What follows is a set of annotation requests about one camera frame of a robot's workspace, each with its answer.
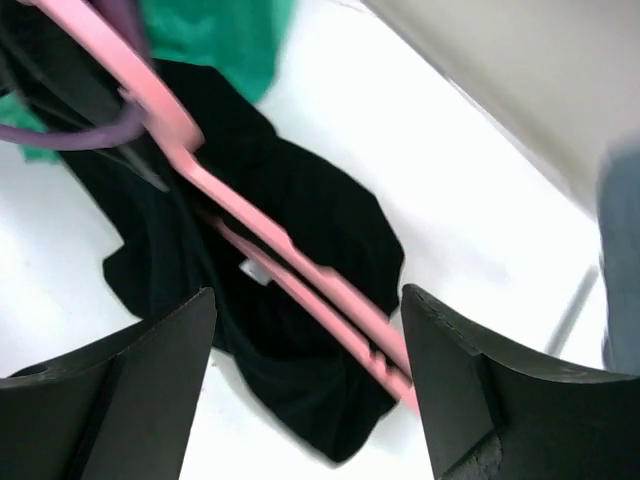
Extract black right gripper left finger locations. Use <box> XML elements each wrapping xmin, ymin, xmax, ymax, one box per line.
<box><xmin>1</xmin><ymin>289</ymin><xmax>217</xmax><ymax>480</ymax></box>

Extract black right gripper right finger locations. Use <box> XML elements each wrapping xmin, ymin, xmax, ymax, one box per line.
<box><xmin>401</xmin><ymin>284</ymin><xmax>639</xmax><ymax>480</ymax></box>

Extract black t shirt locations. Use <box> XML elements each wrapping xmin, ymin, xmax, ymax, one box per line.
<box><xmin>0</xmin><ymin>0</ymin><xmax>406</xmax><ymax>464</ymax></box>

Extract pink plastic hanger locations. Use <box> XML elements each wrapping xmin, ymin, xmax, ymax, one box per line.
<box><xmin>36</xmin><ymin>1</ymin><xmax>419</xmax><ymax>412</ymax></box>

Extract metal clothes rack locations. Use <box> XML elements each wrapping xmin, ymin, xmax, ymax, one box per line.
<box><xmin>545</xmin><ymin>265</ymin><xmax>600</xmax><ymax>357</ymax></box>

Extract blue denim shorts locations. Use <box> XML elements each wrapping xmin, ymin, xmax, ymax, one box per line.
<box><xmin>597</xmin><ymin>142</ymin><xmax>639</xmax><ymax>375</ymax></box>

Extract green tank top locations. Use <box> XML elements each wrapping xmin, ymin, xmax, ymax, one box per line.
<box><xmin>1</xmin><ymin>1</ymin><xmax>294</xmax><ymax>175</ymax></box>

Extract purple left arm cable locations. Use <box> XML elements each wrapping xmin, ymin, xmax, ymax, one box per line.
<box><xmin>0</xmin><ymin>0</ymin><xmax>151</xmax><ymax>152</ymax></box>

